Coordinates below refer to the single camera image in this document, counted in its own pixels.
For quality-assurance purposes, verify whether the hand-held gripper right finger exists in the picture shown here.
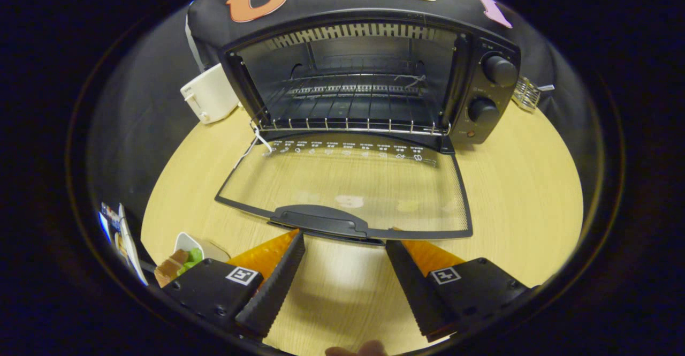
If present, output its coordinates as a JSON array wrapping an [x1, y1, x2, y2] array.
[[385, 239, 536, 343]]

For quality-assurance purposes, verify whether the white string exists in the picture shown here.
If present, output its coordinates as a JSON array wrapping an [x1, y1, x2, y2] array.
[[233, 125, 275, 170]]

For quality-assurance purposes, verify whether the white pop-up toaster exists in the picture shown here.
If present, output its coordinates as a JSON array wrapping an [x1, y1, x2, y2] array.
[[180, 63, 240, 125]]

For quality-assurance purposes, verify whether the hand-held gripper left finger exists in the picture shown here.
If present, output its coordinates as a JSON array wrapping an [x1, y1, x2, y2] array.
[[162, 229, 306, 339]]

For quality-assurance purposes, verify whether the small white rectangular tray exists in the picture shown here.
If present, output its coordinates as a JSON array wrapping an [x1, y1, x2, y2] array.
[[174, 232, 231, 263]]

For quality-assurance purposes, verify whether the white bread sandwich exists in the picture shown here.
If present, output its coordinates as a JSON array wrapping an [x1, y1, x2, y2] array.
[[154, 247, 204, 288]]

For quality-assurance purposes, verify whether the black toaster oven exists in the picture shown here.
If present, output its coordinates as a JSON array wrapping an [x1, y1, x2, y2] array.
[[215, 8, 521, 242]]

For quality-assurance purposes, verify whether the wire mesh utensil holder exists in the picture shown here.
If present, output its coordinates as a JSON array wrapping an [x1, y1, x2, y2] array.
[[511, 76, 555, 113]]

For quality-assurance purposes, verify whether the blue and white printed clutter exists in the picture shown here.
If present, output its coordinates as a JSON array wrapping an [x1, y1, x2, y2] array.
[[98, 202, 149, 286]]

